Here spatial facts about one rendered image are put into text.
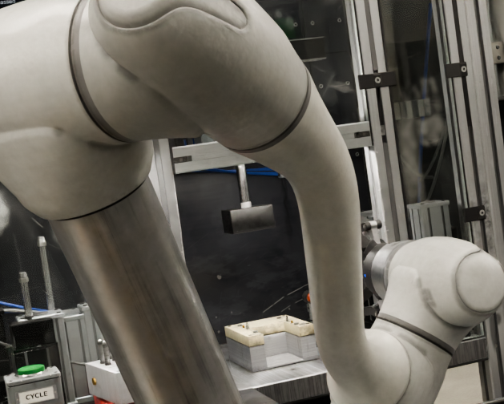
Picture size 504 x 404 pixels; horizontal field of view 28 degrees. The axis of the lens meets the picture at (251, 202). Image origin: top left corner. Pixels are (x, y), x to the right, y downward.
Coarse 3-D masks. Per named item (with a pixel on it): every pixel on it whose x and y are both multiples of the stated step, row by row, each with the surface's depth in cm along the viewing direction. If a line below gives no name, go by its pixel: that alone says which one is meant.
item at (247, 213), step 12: (240, 168) 192; (240, 180) 192; (240, 192) 193; (264, 204) 194; (228, 216) 191; (240, 216) 190; (252, 216) 191; (264, 216) 192; (228, 228) 192; (240, 228) 190; (252, 228) 191; (264, 228) 192
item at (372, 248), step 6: (372, 240) 139; (372, 246) 139; (378, 246) 136; (366, 252) 141; (372, 252) 136; (366, 258) 136; (372, 258) 135; (366, 264) 136; (372, 264) 134; (366, 270) 135; (366, 276) 135; (366, 282) 136; (372, 282) 134; (372, 288) 135
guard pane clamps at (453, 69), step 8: (448, 64) 183; (456, 64) 184; (464, 64) 184; (384, 72) 179; (392, 72) 180; (448, 72) 183; (456, 72) 184; (464, 72) 184; (360, 80) 178; (368, 80) 178; (376, 80) 179; (384, 80) 179; (392, 80) 180; (360, 88) 178; (368, 88) 178; (464, 208) 184; (472, 208) 185; (480, 208) 185; (464, 216) 185; (472, 216) 185; (480, 216) 185
